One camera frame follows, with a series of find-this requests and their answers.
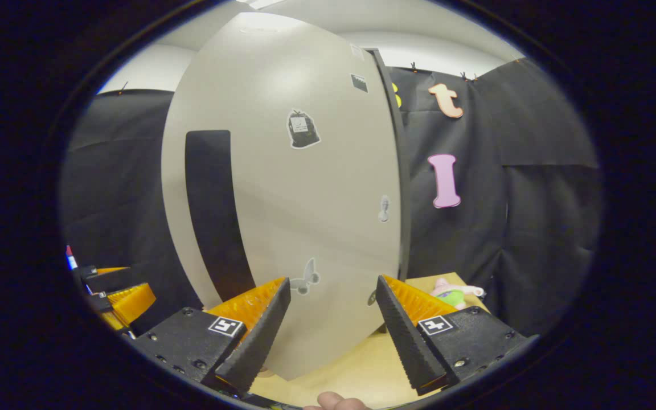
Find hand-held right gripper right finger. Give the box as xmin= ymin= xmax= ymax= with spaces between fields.
xmin=375 ymin=275 xmax=528 ymax=395

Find beige cabinet door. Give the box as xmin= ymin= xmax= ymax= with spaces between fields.
xmin=161 ymin=13 xmax=403 ymax=381

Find pink and green plush toy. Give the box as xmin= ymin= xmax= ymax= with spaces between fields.
xmin=430 ymin=277 xmax=485 ymax=311

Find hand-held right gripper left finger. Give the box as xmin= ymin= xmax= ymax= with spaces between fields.
xmin=134 ymin=277 xmax=292 ymax=395

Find black door handle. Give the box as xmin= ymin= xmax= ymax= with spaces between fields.
xmin=184 ymin=130 xmax=256 ymax=302

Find black backdrop cloth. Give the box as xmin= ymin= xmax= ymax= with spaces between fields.
xmin=388 ymin=57 xmax=602 ymax=337
xmin=60 ymin=88 xmax=203 ymax=337

